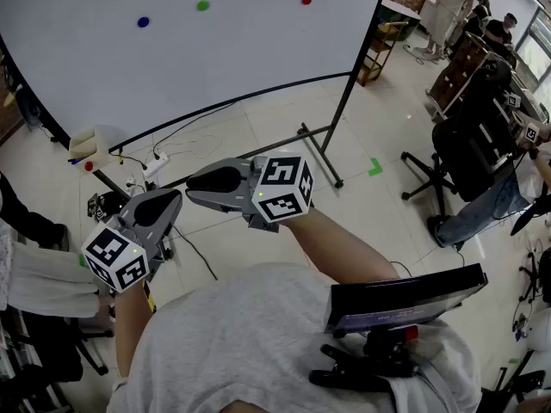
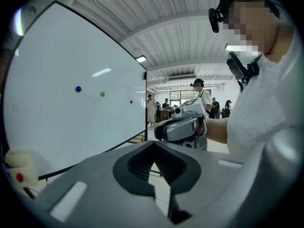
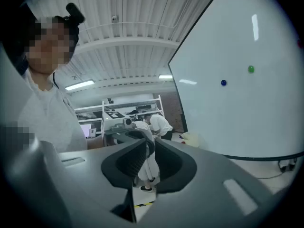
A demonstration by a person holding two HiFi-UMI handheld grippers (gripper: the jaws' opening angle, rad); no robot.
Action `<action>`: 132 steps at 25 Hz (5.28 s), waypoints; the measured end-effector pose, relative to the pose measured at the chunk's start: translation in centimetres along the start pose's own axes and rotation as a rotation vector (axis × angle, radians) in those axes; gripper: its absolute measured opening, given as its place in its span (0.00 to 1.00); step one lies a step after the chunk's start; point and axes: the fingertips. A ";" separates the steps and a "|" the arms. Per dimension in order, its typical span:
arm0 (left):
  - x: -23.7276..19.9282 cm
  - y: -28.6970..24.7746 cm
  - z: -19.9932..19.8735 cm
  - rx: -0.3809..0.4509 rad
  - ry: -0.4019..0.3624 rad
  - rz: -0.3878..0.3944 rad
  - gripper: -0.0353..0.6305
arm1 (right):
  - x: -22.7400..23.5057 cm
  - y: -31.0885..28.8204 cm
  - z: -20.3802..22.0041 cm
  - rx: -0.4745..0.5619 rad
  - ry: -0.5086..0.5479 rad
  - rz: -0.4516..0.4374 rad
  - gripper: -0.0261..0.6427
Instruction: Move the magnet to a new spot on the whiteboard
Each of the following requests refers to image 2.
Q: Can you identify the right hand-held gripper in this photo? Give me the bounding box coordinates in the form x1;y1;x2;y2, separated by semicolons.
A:
154;98;208;150

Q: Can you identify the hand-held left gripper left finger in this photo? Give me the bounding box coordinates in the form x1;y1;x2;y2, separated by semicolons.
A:
30;141;171;228

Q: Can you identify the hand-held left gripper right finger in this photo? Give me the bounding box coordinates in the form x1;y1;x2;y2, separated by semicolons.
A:
154;126;304;228

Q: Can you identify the person's right forearm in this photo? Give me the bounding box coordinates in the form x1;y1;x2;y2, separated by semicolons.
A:
204;116;230;144

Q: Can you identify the person's right hand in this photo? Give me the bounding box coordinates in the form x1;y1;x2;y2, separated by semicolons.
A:
194;116;208;137

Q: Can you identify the wooden cabinet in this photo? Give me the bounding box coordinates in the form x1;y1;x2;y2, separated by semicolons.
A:
160;109;170;123

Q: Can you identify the cream pen holder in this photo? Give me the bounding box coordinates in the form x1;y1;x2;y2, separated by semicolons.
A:
4;148;40;189

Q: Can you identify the chest-mounted black phone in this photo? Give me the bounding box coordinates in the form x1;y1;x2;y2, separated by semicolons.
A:
226;51;248;82

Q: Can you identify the person's grey shirt torso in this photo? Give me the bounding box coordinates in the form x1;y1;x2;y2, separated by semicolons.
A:
226;31;304;167

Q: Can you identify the white table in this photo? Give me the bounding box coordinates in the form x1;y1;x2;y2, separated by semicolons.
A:
2;0;148;178

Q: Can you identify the person's head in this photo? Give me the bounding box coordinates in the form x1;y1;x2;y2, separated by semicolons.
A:
219;0;289;63

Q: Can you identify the black chest phone mount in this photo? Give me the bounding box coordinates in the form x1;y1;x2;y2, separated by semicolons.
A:
238;54;262;93

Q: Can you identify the black head-worn camera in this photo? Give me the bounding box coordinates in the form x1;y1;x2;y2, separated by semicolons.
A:
208;7;224;34

